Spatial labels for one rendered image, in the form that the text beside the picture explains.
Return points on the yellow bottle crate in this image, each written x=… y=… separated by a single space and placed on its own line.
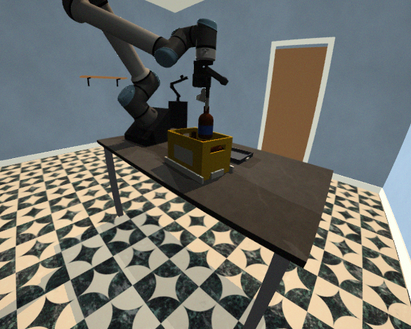
x=195 y=154

